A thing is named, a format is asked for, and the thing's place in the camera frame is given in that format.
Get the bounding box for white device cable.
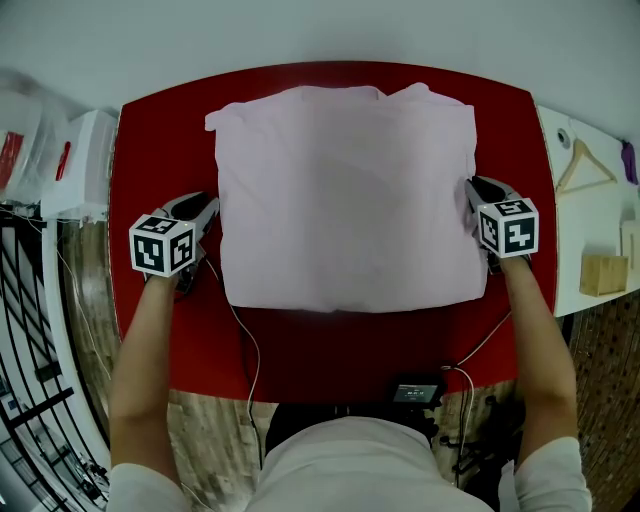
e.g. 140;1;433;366
442;364;476;486

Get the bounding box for wooden clothes hanger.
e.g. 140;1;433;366
554;119;619;196

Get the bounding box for person's left forearm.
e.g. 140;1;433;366
108;273;181;484

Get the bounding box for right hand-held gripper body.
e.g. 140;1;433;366
477;198;540;275

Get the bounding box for white cabinet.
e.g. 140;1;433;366
40;109;120;221

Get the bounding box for light wooden rack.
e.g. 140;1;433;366
619;219;640;271

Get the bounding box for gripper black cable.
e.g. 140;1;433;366
199;259;265;471
454;309;514;369

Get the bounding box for person's black trousers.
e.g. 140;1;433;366
264;402;441;454

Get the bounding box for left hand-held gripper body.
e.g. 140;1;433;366
128;209;206;296

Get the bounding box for person's right forearm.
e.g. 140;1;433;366
499;255;580;464

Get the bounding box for left gripper white cable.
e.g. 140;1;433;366
204;257;262;404

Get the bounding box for wooden box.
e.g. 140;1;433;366
579;253;630;298

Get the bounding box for red covered table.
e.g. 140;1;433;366
107;60;559;405

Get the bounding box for white side table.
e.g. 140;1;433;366
535;104;640;319

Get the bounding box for black device with screen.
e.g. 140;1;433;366
389;373;447;407

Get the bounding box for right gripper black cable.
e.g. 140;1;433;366
454;309;514;369

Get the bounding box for black and white stair railing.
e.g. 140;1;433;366
0;202;114;512

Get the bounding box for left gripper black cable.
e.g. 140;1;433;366
199;259;265;471

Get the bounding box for pink robe garment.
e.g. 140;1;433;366
204;82;489;314

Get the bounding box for person's white shirt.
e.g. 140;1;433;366
105;417;594;512

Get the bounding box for purple cloth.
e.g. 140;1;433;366
620;139;640;186

